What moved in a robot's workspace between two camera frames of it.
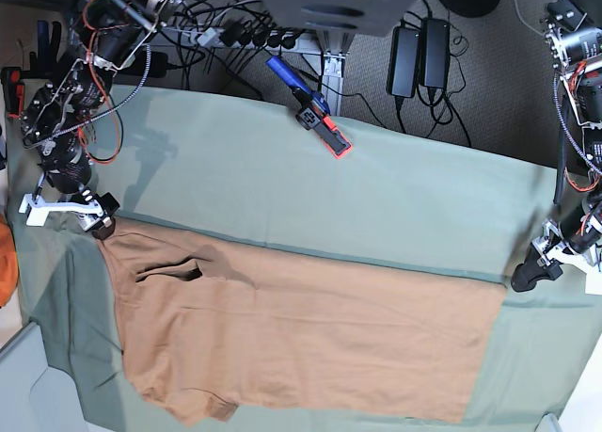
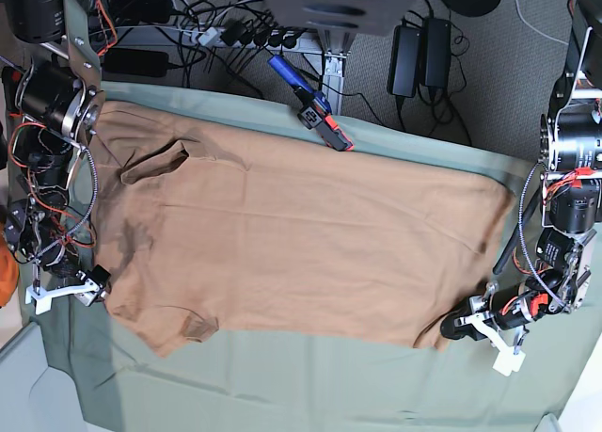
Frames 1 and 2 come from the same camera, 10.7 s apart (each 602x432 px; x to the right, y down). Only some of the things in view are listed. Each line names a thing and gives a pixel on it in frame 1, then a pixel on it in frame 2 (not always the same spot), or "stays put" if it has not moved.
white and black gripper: x=92 y=210 → x=90 y=290
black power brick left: x=158 y=65 stays put
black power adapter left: x=404 y=61 stays put
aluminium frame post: x=336 y=45 stays put
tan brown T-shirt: x=212 y=321 → x=204 y=226
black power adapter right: x=435 y=53 stays put
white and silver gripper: x=553 y=249 → x=508 y=360
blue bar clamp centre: x=315 y=115 stays put
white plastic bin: x=36 y=396 stays put
